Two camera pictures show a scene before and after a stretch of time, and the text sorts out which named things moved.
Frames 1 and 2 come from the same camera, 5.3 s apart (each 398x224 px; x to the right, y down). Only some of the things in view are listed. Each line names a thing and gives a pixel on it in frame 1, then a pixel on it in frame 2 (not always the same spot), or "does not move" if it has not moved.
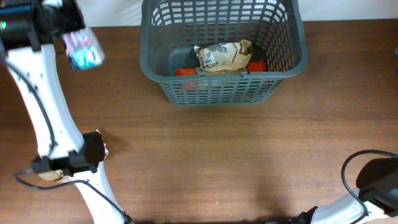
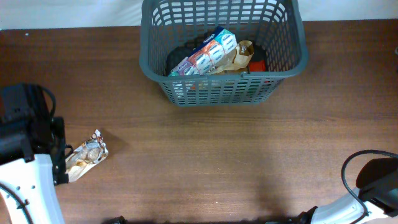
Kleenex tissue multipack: [83, 49] to [206, 56]
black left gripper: [78, 20] to [61, 176]
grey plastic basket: [171, 30] does not move
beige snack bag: [224, 56] does not move
